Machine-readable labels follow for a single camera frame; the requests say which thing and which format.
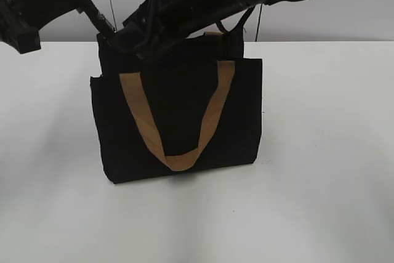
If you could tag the black tote bag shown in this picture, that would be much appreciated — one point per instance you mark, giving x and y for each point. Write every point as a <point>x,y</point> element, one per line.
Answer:
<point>178,87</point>

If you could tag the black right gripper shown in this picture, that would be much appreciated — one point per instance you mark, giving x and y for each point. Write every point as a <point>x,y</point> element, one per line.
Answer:
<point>159,24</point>

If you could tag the tan front bag handle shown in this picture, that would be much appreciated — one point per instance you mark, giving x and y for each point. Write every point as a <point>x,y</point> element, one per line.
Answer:
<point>137,101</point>

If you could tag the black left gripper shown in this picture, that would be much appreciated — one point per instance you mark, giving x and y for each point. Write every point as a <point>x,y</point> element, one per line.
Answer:
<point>21,20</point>

